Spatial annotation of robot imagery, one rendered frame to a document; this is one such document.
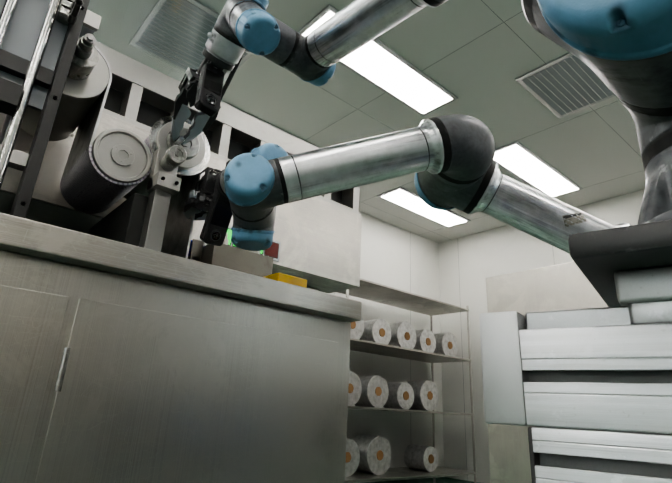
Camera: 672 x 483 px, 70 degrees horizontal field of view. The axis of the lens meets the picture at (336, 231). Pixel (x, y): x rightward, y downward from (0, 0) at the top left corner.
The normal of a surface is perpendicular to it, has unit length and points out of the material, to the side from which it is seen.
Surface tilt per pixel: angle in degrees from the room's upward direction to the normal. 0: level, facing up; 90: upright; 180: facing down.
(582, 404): 90
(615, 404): 90
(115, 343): 90
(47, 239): 90
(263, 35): 141
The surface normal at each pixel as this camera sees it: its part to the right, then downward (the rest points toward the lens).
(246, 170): 0.10, -0.34
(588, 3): -0.70, -0.18
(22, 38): 0.66, -0.23
